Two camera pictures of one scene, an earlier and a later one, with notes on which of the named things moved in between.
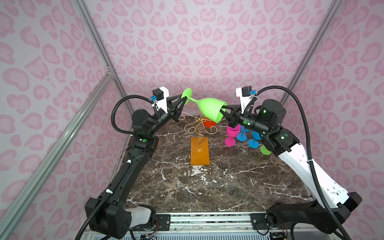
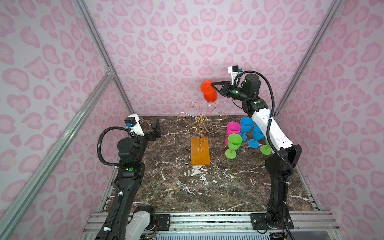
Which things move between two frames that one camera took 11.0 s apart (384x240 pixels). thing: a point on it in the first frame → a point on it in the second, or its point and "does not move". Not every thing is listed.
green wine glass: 264,151 does not move
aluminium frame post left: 83,7 does not move
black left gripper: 172,111 → 156,133
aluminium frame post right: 334,7 does not move
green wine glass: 210,107 → 234,141
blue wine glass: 242,136 does not move
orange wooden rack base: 199,151 does not move
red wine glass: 208,123 → 210,93
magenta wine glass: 232,133 does not move
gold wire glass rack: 199,126 does not move
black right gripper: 234,118 → 226,90
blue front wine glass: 254,143 does not move
